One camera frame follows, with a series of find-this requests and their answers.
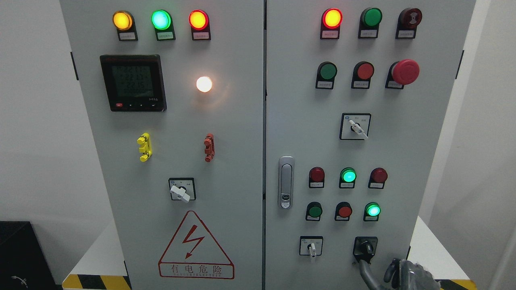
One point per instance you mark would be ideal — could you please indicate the green push button top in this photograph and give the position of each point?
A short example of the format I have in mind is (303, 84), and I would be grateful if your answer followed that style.
(369, 23)

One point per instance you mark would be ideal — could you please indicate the dark red buzzer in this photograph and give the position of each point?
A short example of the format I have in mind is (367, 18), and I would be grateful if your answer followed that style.
(408, 21)

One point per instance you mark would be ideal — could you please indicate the white platform hazard striped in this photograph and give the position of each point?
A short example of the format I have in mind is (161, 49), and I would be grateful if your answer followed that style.
(102, 266)

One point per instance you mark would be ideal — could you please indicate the grey electrical cabinet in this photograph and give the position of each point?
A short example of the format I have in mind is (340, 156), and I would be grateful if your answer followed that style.
(263, 58)

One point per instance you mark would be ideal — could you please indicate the white glowing lamp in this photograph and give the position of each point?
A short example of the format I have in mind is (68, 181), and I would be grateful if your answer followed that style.
(204, 84)

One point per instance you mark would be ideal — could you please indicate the red push button lower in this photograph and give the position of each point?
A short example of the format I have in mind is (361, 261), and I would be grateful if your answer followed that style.
(343, 211)

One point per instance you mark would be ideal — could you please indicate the black knob rotary switch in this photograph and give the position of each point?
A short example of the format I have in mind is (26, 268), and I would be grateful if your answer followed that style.
(365, 248)

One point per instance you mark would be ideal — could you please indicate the yellow terminal connector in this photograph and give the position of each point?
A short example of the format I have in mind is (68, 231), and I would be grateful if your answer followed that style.
(145, 148)

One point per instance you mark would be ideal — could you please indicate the silver door handle lock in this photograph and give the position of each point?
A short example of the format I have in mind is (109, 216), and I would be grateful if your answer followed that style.
(285, 181)

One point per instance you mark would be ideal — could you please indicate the green push button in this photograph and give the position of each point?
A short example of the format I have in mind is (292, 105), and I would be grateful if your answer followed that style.
(369, 23)
(314, 211)

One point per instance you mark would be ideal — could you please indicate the lit red indicator lamp left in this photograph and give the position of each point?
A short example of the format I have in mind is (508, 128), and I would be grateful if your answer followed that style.
(200, 25)

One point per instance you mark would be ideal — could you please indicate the dark red lamp right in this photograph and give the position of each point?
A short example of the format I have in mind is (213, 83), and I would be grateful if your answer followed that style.
(377, 178)

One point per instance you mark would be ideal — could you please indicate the white lever selector switch upper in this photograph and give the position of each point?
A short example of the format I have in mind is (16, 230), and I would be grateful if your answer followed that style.
(355, 126)

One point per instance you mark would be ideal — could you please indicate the red terminal connector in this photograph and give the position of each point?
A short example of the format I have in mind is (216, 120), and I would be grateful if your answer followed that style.
(209, 147)

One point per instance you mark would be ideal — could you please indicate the white lever selector switch left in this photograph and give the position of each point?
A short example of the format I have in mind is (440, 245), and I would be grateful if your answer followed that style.
(182, 189)

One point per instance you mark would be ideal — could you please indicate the lit red indicator lamp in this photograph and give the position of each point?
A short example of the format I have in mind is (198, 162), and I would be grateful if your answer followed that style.
(200, 25)
(331, 21)

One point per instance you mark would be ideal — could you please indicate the red push button second row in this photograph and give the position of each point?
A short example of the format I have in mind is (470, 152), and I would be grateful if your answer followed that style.
(362, 75)

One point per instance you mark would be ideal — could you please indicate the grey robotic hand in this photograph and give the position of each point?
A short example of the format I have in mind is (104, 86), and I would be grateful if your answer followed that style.
(403, 275)

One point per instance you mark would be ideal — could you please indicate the lit red indicator lamp right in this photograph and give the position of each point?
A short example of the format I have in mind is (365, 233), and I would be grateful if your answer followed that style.
(331, 21)

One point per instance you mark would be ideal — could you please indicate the green push button lower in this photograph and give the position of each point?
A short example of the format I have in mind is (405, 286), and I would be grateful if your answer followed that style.
(314, 211)

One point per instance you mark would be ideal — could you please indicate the red high voltage warning sticker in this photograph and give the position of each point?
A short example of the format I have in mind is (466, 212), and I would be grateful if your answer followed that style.
(193, 252)

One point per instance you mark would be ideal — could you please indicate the yellow indicator lamp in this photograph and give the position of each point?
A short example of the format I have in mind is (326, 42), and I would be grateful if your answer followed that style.
(125, 26)

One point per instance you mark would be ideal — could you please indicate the white lever selector switch lower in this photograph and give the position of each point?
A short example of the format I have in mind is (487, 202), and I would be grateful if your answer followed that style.
(311, 246)

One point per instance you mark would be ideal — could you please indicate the dark red lamp left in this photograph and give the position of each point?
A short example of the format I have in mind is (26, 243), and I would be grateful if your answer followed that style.
(316, 178)

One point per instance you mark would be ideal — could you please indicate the lit green lamp middle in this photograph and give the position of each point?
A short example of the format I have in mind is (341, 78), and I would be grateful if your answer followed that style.
(347, 178)

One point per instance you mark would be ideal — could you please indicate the lit green indicator lamp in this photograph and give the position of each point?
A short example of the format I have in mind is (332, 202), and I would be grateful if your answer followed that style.
(163, 25)

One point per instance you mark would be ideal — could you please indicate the black digital power meter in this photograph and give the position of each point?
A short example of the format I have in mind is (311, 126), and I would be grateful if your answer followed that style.
(134, 83)

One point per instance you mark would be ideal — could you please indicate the dark red lamp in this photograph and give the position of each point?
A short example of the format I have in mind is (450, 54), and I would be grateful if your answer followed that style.
(316, 178)
(377, 178)

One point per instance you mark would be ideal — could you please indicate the lit green lamp lower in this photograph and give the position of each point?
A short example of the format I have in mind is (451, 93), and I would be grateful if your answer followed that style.
(371, 212)

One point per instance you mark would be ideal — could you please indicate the white lever selector switch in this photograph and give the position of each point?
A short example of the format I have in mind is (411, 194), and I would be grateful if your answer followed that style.
(182, 189)
(355, 126)
(311, 246)

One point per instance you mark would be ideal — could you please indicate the black box with cable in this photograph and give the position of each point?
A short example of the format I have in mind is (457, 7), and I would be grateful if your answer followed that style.
(22, 263)

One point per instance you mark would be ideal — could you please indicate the red emergency stop button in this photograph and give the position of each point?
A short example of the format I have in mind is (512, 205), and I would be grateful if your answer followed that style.
(402, 73)

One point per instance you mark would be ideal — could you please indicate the green push button second row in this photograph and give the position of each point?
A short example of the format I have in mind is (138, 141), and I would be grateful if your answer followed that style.
(325, 76)

